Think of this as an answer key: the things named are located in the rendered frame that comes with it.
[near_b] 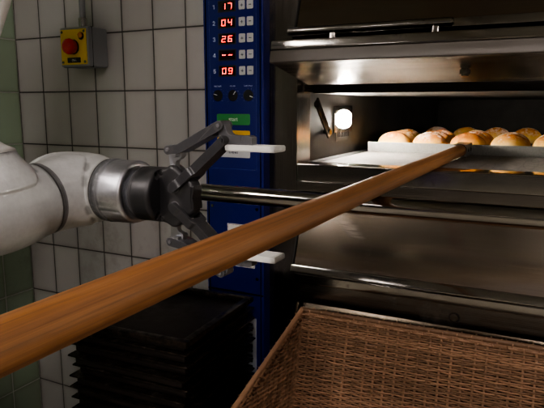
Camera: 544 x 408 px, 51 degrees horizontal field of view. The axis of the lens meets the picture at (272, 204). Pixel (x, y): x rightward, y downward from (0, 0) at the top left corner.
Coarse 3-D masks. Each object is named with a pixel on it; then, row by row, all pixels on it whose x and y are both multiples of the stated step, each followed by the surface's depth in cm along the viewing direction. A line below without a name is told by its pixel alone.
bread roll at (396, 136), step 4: (392, 132) 167; (396, 132) 166; (400, 132) 166; (384, 136) 167; (388, 136) 166; (392, 136) 166; (396, 136) 165; (400, 136) 165; (404, 136) 165; (380, 140) 168; (384, 140) 167; (388, 140) 166; (392, 140) 165; (396, 140) 165; (400, 140) 165; (404, 140) 165; (408, 140) 165
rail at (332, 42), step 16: (416, 32) 102; (432, 32) 100; (448, 32) 99; (464, 32) 98; (480, 32) 97; (496, 32) 96; (512, 32) 95; (528, 32) 94; (272, 48) 114; (288, 48) 113; (304, 48) 111; (320, 48) 110
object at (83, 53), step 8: (64, 32) 148; (72, 32) 147; (88, 32) 145; (96, 32) 148; (104, 32) 150; (80, 40) 146; (88, 40) 145; (96, 40) 148; (104, 40) 150; (80, 48) 146; (88, 48) 146; (96, 48) 148; (104, 48) 150; (64, 56) 149; (72, 56) 148; (80, 56) 147; (88, 56) 146; (96, 56) 148; (104, 56) 151; (64, 64) 150; (72, 64) 148; (80, 64) 148; (88, 64) 146; (96, 64) 148; (104, 64) 151
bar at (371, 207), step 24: (216, 192) 98; (240, 192) 96; (264, 192) 94; (288, 192) 92; (312, 192) 91; (408, 216) 84; (432, 216) 82; (456, 216) 80; (480, 216) 79; (504, 216) 78; (528, 216) 76
